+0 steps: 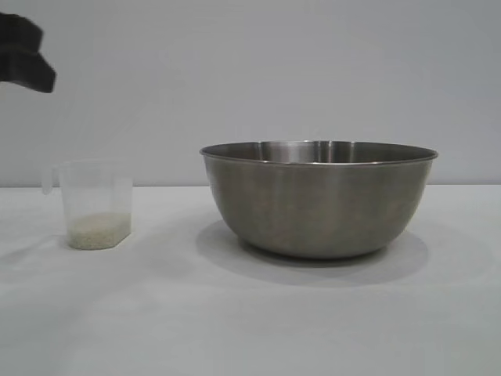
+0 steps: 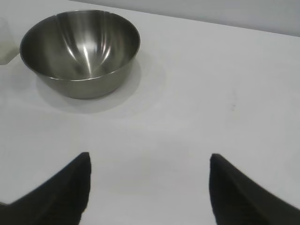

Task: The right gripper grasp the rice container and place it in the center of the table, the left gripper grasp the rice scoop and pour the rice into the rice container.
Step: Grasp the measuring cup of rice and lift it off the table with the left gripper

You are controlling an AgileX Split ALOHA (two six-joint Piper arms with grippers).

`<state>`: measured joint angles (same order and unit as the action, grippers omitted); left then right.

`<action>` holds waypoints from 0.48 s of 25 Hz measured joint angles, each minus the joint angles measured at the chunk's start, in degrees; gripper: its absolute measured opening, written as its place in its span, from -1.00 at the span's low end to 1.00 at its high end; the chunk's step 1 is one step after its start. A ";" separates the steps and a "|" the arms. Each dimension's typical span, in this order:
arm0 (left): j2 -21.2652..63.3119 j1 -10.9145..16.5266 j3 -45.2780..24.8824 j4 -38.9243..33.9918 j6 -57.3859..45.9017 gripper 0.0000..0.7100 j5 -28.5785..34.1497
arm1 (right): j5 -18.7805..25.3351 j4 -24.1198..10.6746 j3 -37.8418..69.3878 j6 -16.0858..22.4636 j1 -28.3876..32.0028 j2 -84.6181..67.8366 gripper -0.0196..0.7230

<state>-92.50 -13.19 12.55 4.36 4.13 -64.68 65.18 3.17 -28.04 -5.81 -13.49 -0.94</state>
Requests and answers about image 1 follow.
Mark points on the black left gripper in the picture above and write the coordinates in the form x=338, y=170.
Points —
x=21, y=58

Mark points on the clear plastic measuring cup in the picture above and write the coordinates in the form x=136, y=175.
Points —
x=96, y=184

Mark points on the white rice grains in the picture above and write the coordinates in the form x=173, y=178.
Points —
x=99, y=231

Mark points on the stainless steel mixing bowl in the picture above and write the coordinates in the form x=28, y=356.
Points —
x=317, y=203

